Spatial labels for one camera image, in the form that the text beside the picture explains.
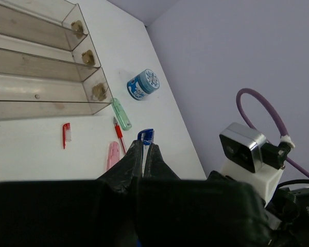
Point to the blue jar right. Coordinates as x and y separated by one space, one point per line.
143 85

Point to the blue pen cap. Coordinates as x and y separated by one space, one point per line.
146 136

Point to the green correction tape case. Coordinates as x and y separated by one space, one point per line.
121 115

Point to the blue pen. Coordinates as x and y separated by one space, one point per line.
145 159

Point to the red pen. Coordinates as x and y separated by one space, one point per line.
119 135

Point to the pink correction tape case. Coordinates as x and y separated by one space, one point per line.
113 155

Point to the clear tiered organizer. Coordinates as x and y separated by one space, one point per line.
49 66

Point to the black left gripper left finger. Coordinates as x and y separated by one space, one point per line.
125 175

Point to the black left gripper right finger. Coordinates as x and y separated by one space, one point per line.
156 168

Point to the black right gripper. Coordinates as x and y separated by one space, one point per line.
288 215

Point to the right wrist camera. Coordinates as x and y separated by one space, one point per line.
252 159

